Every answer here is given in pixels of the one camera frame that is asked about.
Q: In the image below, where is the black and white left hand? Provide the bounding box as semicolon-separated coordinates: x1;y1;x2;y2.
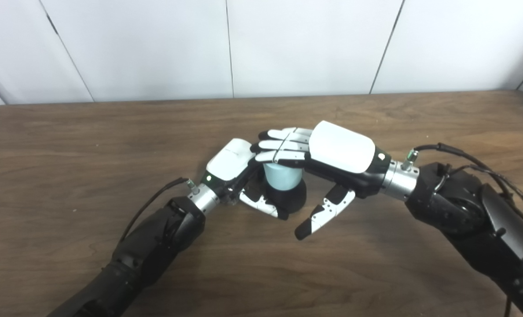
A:
200;138;289;221

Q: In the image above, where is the black and white right hand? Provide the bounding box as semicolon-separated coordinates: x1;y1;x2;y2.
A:
249;120;393;241

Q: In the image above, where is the light blue cylinder cup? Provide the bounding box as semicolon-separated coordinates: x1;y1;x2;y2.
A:
263;162;304;192

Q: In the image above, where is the black nozzle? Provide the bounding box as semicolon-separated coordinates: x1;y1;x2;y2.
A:
261;176;307;215

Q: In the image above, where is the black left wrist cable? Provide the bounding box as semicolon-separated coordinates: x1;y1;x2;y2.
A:
118;177;200;245

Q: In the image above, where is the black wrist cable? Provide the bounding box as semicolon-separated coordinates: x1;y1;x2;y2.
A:
118;177;200;245
401;143;523;247

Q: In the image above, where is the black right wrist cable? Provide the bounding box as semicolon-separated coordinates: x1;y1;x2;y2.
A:
401;143;523;247

